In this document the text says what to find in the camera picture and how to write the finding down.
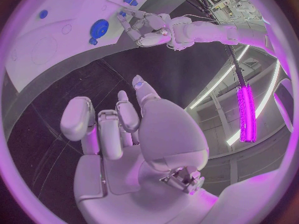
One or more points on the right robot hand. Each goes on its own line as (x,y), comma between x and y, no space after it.
(168,130)

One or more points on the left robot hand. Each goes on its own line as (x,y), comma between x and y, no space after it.
(145,28)

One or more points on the small blue cylinder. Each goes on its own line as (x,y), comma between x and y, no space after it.
(122,13)

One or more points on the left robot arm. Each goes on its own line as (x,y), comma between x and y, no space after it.
(210,32)

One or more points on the white task board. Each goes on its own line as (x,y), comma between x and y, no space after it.
(70,28)

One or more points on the blue plug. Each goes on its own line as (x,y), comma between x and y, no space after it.
(130,0)

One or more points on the blue gear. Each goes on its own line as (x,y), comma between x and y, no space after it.
(99,29)

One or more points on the small blue peg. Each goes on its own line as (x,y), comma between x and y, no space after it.
(93,41)

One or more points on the glowing light bar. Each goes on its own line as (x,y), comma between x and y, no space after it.
(246,113)

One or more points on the workshop rack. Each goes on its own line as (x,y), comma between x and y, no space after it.
(224,1)

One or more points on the blue round peg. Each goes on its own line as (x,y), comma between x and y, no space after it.
(43,14)

